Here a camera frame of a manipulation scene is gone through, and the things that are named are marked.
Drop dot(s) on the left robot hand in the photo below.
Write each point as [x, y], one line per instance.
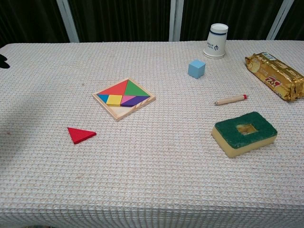
[3, 62]

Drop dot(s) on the red triangle piece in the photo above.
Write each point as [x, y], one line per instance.
[79, 135]

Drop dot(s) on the yellow block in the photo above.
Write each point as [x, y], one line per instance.
[114, 100]

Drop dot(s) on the black curtain panel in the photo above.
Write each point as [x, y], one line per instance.
[121, 20]
[242, 14]
[295, 21]
[28, 21]

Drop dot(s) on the small blue triangle piece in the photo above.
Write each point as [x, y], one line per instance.
[102, 97]

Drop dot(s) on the large red-orange triangle piece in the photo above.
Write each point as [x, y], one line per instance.
[116, 89]

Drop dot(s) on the small pink triangle piece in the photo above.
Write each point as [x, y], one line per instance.
[127, 98]

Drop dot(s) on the large green triangle piece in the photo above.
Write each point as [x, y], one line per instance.
[135, 91]

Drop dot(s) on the purple parallelogram piece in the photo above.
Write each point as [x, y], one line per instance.
[133, 102]

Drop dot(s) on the beige woven tablecloth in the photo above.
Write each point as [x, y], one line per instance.
[152, 178]

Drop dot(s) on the light blue cube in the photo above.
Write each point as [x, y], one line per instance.
[196, 69]

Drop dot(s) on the upturned white paper cup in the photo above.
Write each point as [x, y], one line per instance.
[215, 42]

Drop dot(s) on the wooden stick with red tip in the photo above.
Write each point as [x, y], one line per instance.
[230, 99]

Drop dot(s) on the green yellow sponge with hole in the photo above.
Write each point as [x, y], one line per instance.
[244, 140]

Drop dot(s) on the gold foil snack package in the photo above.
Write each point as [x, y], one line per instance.
[275, 74]

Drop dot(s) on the grey metal partition post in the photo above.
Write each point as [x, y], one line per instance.
[280, 20]
[176, 20]
[69, 21]

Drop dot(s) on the wooden tangram puzzle tray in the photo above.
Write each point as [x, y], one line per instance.
[118, 113]

